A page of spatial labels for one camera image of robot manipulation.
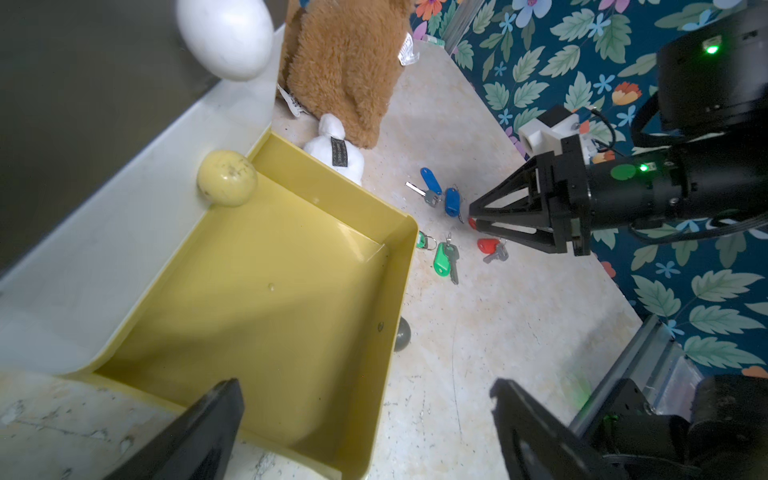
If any key with blue tag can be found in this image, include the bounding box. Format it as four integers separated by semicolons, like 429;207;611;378
405;167;443;207
444;187;461;218

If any small white plush toy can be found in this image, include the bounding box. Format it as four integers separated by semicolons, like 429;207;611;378
303;113;365;186

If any white drawer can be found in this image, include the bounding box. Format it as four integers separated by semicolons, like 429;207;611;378
1;29;284;375

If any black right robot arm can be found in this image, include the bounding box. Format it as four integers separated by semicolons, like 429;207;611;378
468;1;767;256

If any yellow drawer knob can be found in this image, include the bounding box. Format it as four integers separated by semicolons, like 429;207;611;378
196;150;258;207

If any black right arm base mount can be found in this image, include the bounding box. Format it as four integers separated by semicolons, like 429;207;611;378
570;316;767;479

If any white drawer knob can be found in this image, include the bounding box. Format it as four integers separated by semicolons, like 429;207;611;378
175;0;274;82

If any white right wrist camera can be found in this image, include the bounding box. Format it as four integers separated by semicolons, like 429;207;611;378
517;105;598;164

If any grey green drawer knob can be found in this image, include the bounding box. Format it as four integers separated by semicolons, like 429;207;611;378
394;317;412;352

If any key with green tag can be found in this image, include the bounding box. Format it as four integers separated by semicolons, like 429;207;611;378
416;231;438;251
433;235;460;285

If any brown teddy bear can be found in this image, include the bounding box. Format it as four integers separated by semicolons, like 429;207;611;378
278;0;414;149

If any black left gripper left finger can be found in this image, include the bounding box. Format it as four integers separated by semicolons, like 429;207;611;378
107;379;245;479

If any yellow bottom drawer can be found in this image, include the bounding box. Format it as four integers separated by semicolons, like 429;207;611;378
79;134;418;479

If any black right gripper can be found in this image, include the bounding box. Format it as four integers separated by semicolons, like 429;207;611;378
469;135;592;256

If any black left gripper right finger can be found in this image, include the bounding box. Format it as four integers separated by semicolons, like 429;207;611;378
490;378;624;479

